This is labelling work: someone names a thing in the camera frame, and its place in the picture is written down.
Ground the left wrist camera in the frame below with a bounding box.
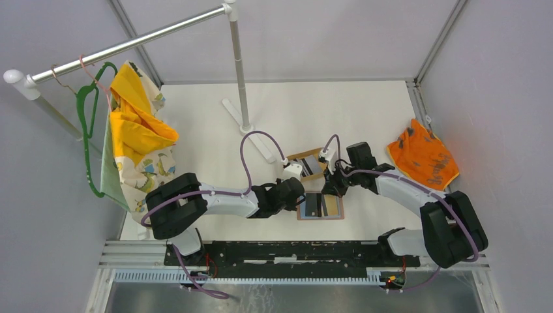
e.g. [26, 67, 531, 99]
[281, 162, 303, 180]

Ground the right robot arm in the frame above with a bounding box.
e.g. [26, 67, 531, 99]
[318, 142, 488, 269]

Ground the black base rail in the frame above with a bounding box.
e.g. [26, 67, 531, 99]
[182, 241, 421, 278]

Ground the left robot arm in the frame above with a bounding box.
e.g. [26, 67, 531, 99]
[140, 173, 305, 266]

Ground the orange cloth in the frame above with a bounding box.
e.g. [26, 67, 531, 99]
[387, 119, 460, 191]

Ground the pink hanger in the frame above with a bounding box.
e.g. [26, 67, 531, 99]
[78, 54, 113, 112]

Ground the tan oval tray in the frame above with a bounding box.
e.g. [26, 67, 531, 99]
[287, 147, 327, 183]

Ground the yellow dinosaur print garment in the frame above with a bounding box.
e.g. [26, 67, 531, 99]
[108, 61, 179, 222]

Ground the black card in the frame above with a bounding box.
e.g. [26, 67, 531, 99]
[304, 193, 323, 217]

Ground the brown wire hanger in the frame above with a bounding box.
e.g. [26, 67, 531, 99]
[50, 65, 78, 96]

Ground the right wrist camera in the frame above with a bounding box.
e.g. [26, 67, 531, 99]
[318, 148, 338, 174]

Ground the white cable duct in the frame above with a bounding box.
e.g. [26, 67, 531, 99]
[113, 269, 385, 286]

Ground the green hanger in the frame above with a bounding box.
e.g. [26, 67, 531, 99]
[76, 62, 117, 198]

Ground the silver striped card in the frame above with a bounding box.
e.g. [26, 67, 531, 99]
[293, 155, 324, 178]

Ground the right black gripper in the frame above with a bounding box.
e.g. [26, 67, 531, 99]
[321, 161, 361, 198]

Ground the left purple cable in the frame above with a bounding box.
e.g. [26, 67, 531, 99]
[140, 130, 287, 301]

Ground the metal clothes rack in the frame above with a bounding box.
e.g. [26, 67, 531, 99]
[3, 1, 276, 164]

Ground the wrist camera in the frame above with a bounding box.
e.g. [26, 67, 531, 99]
[281, 162, 303, 180]
[318, 148, 338, 174]

